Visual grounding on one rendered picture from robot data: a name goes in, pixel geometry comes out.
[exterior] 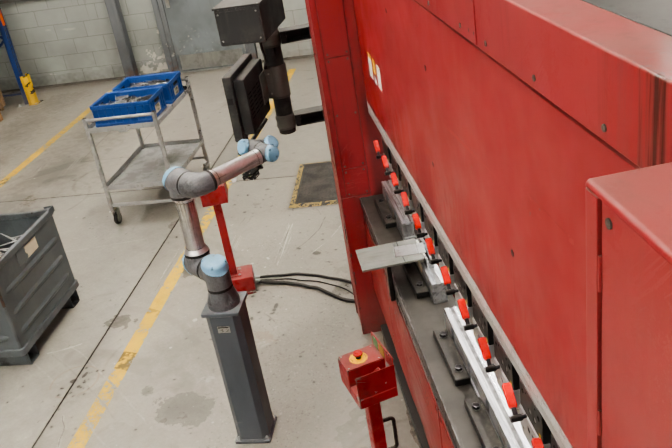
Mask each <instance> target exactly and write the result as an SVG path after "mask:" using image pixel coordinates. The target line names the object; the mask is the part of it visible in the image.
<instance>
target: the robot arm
mask: <svg viewBox="0 0 672 448"><path fill-rule="evenodd" d="M278 145H279V143H278V141H277V139H276V138H275V137H274V136H272V135H268V136H266V137H265V138H264V139H241V140H240V141H239V142H238V145H237V150H238V155H240V156H239V157H237V158H235V159H233V160H231V161H229V162H227V163H225V164H223V165H221V166H218V167H216V168H214V169H212V170H205V171H203V172H193V171H190V170H188V169H185V168H183V167H178V166H174V167H171V168H169V169H168V170H167V171H166V172H165V174H164V176H163V179H162V183H163V186H164V187H165V189H166V190H168V191H169V194H170V198H171V200H172V201H173V202H175V204H176V208H177V212H178V216H179V220H180V224H181V228H182V232H183V237H184V241H185V245H186V249H185V250H184V257H183V258H182V264H183V267H184V269H185V270H186V271H187V272H188V273H190V274H191V275H194V276H196V277H198V278H199V279H201V280H203V281H205V283H206V286H207V290H208V297H207V305H208V308H209V310H210V311H213V312H225V311H229V310H231V309H233V308H235V307H236V306H237V305H238V304H239V303H240V296H239V293H238V292H237V290H236V289H235V287H234V286H233V283H232V279H231V275H230V271H229V265H228V262H227V260H226V258H225V257H224V256H222V255H220V254H216V255H215V254H210V250H209V246H208V245H206V244H205V243H204V239H203V234H202V230H201V225H200V221H199V217H198V212H197V208H196V204H195V199H194V198H197V197H200V196H203V195H206V194H208V193H210V192H212V191H214V190H216V189H217V188H218V186H219V185H221V184H223V183H225V182H227V181H229V180H231V181H232V182H233V183H234V182H236V180H237V176H239V175H241V174H242V175H243V177H242V178H243V180H244V181H245V179H250V180H253V181H254V180H255V179H256V178H257V177H258V176H259V175H260V173H259V169H263V168H264V167H263V165H262V164H263V163H264V162H266V161H268V162H275V161H276V160H277V159H278V157H279V150H278V148H277V147H278ZM257 175H258V176H257ZM256 176H257V177H256Z"/></svg>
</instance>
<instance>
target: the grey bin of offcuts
mask: <svg viewBox="0 0 672 448"><path fill-rule="evenodd" d="M43 208H44V209H41V210H37V211H28V212H18V213H3V214H0V366H13V365H32V364H33V363H34V361H35V360H36V359H37V357H38V356H39V355H40V354H39V352H38V349H37V346H36V344H35V342H36V341H37V340H38V339H39V337H40V336H41V335H42V333H43V332H44V331H45V329H46V328H47V327H48V325H49V324H50V323H51V322H52V320H53V319H54V318H55V316H56V315H57V314H58V312H59V311H60V310H61V309H69V308H74V307H75V306H76V305H77V303H78V302H79V301H80V299H79V296H78V293H77V290H76V289H77V288H78V286H79V283H78V280H77V279H75V278H74V275H73V273H72V270H71V267H70V264H69V261H68V258H67V255H66V253H65V250H64V247H63V244H62V241H61V238H60V236H59V233H58V230H57V227H56V224H55V221H54V218H53V216H52V215H53V213H54V211H55V210H54V207H53V205H51V206H46V207H43Z"/></svg>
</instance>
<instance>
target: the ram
mask: <svg viewBox="0 0 672 448"><path fill-rule="evenodd" d="M353 4H354V11H355V18H356V25H357V33H358V40H359V47H360V54H361V61H362V69H363V76H364V83H365V90H366V98H367V102H368V104H369V105H370V107H371V109H372V110H373V112H374V114H375V116H376V117H377V119H378V121H379V122H380V124H381V126H382V127H383V129H384V131H385V132H386V134H387V136H388V138H389V139H390V141H391V143H392V144H393V146H394V148H395V149H396V151H397V153H398V154H399V156H400V158H401V160H402V161H403V163H404V165H405V166H406V168H407V170H408V171H409V173H410V175H411V176H412V178H413V180H414V182H415V183H416V185H417V187H418V188H419V190H420V192H421V193H422V195H423V197H424V198H425V200H426V202H427V204H428V205H429V207H430V209H431V210H432V212H433V214H434V215H435V217H436V219H437V220H438V222H439V224H440V226H441V227H442V229H443V231H444V232H445V234H446V236H447V237H448V239H449V241H450V242H451V244H452V246H453V248H454V249H455V251H456V253H457V254H458V256H459V258H460V259H461V261H462V263H463V264H464V266H465V268H466V270H467V271H468V273H469V275H470V276H471V278H472V280H473V281H474V283H475V285H476V286H477V288H478V290H479V292H480V293H481V295H482V297H483V298H484V300H485V302H486V303H487V305H488V307H489V308H490V310H491V312H492V314H493V315H494V317H495V319H496V320H497V322H498V324H499V325H500V327H501V329H502V330H503V332H504V334H505V336H506V337H507V339H508V341H509V342H510V344H511V346H512V347H513V349H514V351H515V352H516V354H517V356H518V358H519V359H520V361H521V363H522V364H523V366H524V368H525V369H526V371H527V373H528V374H529V376H530V378H531V380H532V381H533V383H534V385H535V386H536V388H537V390H538V391H539V393H540V395H541V396H542V398H543V400H544V402H545V403H546V405H547V407H548V408H549V410H550V412H551V413H552V415H553V417H554V418H555V420H556V422H557V424H558V425H559V427H560V429H561V430H562V432H563V434H564V435H565V437H566V439H567V440H568V442H569V444H570V446H571V447H572V448H588V440H587V313H586V181H587V180H588V179H590V178H595V177H600V176H605V175H610V174H615V173H620V172H625V171H630V170H635V169H640V168H639V167H638V166H637V165H635V164H634V163H633V162H631V161H630V160H629V159H627V158H626V157H625V156H623V155H622V154H621V153H619V152H618V151H617V150H615V149H614V148H613V147H611V146H610V145H609V144H607V143H606V142H605V141H603V140H602V139H601V138H599V137H598V136H597V135H595V134H594V133H593V132H591V131H590V130H589V129H587V128H586V127H585V126H583V125H582V124H581V123H579V122H578V121H577V120H575V119H574V118H572V117H571V116H570V115H568V114H567V113H566V112H564V111H563V110H562V109H560V108H559V107H558V106H556V105H555V104H554V103H552V102H551V101H550V100H548V99H547V98H546V97H544V96H543V95H542V94H540V93H539V92H538V91H536V90H535V89H534V88H532V87H531V86H530V85H528V84H527V83H526V82H524V81H523V80H522V79H520V78H519V77H518V76H516V75H515V74H514V73H512V72H511V71H510V70H508V69H507V68H505V67H504V66H503V65H501V64H500V63H499V62H497V61H496V60H495V59H493V58H492V57H491V56H489V55H488V54H487V53H485V52H484V51H483V50H481V49H480V48H479V47H477V46H476V45H475V44H474V43H472V42H471V41H469V40H468V39H467V38H465V37H464V36H463V35H461V34H460V33H459V32H457V31H456V30H455V29H453V28H452V27H451V26H449V25H448V24H447V23H445V22H444V21H443V20H441V19H440V18H439V17H437V16H436V15H435V14H433V13H432V12H430V11H429V10H428V9H426V8H425V7H424V6H422V5H421V4H420V3H418V2H417V1H416V0H353ZM367 52H368V53H369V55H370V56H371V64H372V71H373V79H374V80H373V79H372V77H371V76H370V69H369V62H368V54H367ZM372 58H373V60H374V64H375V72H376V75H375V73H374V70H373V62H372ZM376 64H377V65H378V67H379V69H380V77H381V85H382V92H381V90H380V89H379V85H378V77H377V70H376ZM374 76H375V77H376V80H377V85H376V83H375V77H374ZM368 112H369V114H370V116H371V117H372V119H373V121H374V123H375V124H376V126H377V128H378V130H379V131H380V133H381V135H382V137H383V138H384V140H385V142H386V144H387V145H388V147H389V149H390V151H391V152H392V154H393V156H394V158H395V159H396V161H397V163H398V165H399V166H400V168H401V170H402V172H403V173H404V175H405V177H406V179H407V180H408V182H409V184H410V186H411V187H412V189H413V191H414V193H415V194H416V196H417V198H418V200H419V201H420V203H421V205H422V207H423V208H424V210H425V212H426V214H427V215H428V217H429V219H430V221H431V222H432V224H433V226H434V228H435V229H436V231H437V233H438V235H439V236H440V238H441V240H442V242H443V243H444V245H445V247H446V249H447V250H448V252H449V254H450V256H451V257H452V259H453V261H454V263H455V264H456V266H457V268H458V270H459V271H460V273H461V275H462V277H463V278H464V280H465V282H466V284H467V285H468V287H469V289H470V291H471V292H472V294H473V296H474V298H475V299H476V301H477V303H478V305H479V306H480V308H481V310H482V312H483V313H484V315H485V317H486V319H487V320H488V322H489V324H490V326H491V327H492V329H493V331H494V333H495V334H496V336H497V338H498V340H499V341H500V343H501V345H502V347H503V348H504V350H505V352H506V354H507V355H508V357H509V359H510V361H511V362H512V364H513V366H514V368H515V369H516V371H517V373H518V375H519V376H520V378H521V380H522V382H523V383H524V385H525V387H526V389H527V390H528V392H529V394H530V396H531V397H532V399H533V401H534V403H535V404H536V406H537V408H538V410H539V411H540V413H541V415H542V417H543V418H544V420H545V422H546V424H547V425H548V427H549V429H550V431H551V432H552V434H553V436H554V438H555V439H556V441H557V443H558V445H559V446H560V448H565V446H564V444H563V443H562V441H561V439H560V438H559V436H558V434H557V432H556V431H555V429H554V427H553V426H552V424H551V422H550V420H549V419H548V417H547V415H546V413H545V412H544V410H543V408H542V407H541V405H540V403H539V401H538V400H537V398H536V396H535V394H534V393H533V391H532V389H531V388H530V386H529V384H528V382H527V381H526V379H525V377H524V376H523V374H522V372H521V370H520V369H519V367H518V365H517V363H516V362H515V360H514V358H513V357H512V355H511V353H510V351H509V350H508V348H507V346H506V344H505V343H504V341H503V339H502V338H501V336H500V334H499V332H498V331H497V329H496V327H495V326H494V324H493V322H492V320H491V319H490V317H489V315H488V313H487V312H486V310H485V308H484V307H483V305H482V303H481V301H480V300H479V298H478V296H477V294H476V293H475V291H474V289H473V288H472V286H471V284H470V282H469V281H468V279H467V277H466V276H465V274H464V272H463V270H462V269H461V267H460V265H459V263H458V262H457V260H456V258H455V257H454V255H453V253H452V251H451V250H450V248H449V246H448V245H447V243H446V241H445V239H444V238H443V236H442V234H441V232H440V231H439V229H438V227H437V226H436V224H435V222H434V220H433V219H432V217H431V215H430V213H429V212H428V210H427V208H426V207H425V205H424V203H423V201H422V200H421V198H420V196H419V195H418V193H417V191H416V189H415V188H414V186H413V184H412V182H411V181H410V179H409V177H408V176H407V174H406V172H405V170H404V169H403V167H402V165H401V163H400V162H399V160H398V158H397V157H396V155H395V153H394V151H393V150H392V148H391V146H390V145H389V143H388V141H387V139H386V138H385V136H384V134H383V132H382V131H381V129H380V127H379V126H378V124H377V122H376V120H375V119H374V117H373V115H372V113H371V112H370V110H369V108H368Z"/></svg>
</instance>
